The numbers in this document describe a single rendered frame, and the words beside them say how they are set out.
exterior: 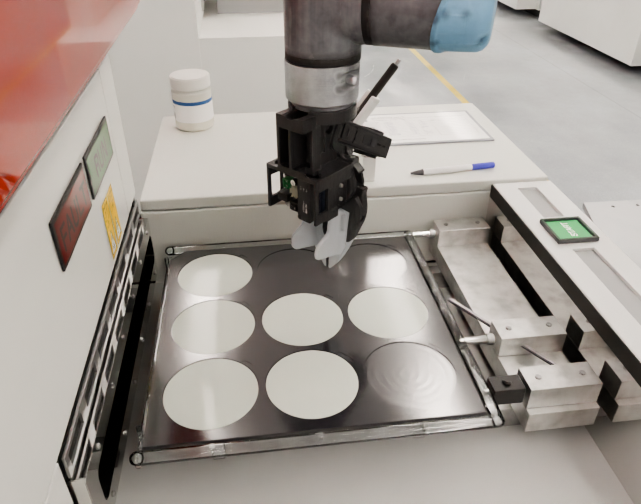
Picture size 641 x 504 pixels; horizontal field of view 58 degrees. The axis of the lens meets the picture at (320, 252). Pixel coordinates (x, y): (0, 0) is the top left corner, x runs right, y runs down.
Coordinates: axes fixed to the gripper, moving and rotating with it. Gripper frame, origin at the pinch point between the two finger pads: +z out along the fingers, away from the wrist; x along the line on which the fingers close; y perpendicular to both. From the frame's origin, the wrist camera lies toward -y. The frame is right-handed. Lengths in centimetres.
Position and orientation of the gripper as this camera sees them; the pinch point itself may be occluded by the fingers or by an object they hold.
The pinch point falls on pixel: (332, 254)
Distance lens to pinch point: 72.0
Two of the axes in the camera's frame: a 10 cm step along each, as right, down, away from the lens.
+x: 7.6, 3.6, -5.4
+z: 0.0, 8.3, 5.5
